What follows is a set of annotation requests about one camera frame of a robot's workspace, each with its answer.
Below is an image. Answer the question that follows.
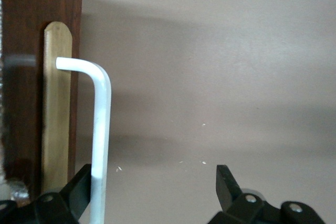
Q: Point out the wooden drawer with dark front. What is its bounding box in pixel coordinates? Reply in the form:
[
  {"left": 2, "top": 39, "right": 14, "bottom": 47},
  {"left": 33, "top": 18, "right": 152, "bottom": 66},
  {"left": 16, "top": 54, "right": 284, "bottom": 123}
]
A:
[{"left": 0, "top": 0, "right": 83, "bottom": 202}]

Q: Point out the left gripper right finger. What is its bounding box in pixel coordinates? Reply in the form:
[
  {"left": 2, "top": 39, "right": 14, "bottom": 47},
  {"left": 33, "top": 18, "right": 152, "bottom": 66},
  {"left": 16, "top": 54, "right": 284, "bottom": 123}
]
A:
[{"left": 208, "top": 165, "right": 326, "bottom": 224}]

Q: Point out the brass handle backplate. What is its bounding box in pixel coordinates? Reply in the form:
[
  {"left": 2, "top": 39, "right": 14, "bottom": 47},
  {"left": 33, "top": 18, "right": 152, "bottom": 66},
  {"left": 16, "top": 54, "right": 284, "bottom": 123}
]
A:
[{"left": 41, "top": 21, "right": 74, "bottom": 195}]

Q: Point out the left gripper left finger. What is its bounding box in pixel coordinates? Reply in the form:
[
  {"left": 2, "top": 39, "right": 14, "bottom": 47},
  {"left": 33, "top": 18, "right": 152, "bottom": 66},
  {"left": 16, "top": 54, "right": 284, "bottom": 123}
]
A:
[{"left": 0, "top": 163, "right": 91, "bottom": 224}]

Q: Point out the white metal drawer handle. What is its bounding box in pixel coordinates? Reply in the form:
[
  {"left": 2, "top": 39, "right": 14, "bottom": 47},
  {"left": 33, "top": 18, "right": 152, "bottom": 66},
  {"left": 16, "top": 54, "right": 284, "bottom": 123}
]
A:
[{"left": 55, "top": 57, "right": 112, "bottom": 224}]

